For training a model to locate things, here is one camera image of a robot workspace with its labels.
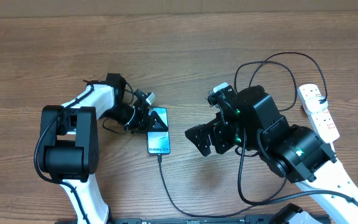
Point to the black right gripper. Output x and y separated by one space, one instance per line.
202 140

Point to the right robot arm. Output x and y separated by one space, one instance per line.
250 119

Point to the white power strip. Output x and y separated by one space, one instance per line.
322 122

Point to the Samsung Galaxy smartphone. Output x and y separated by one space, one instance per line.
158 142

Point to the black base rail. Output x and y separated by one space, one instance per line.
291 213

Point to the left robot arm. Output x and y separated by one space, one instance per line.
67 152

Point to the white charger adapter plug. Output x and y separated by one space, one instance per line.
315 104

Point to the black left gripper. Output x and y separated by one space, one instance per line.
142 125

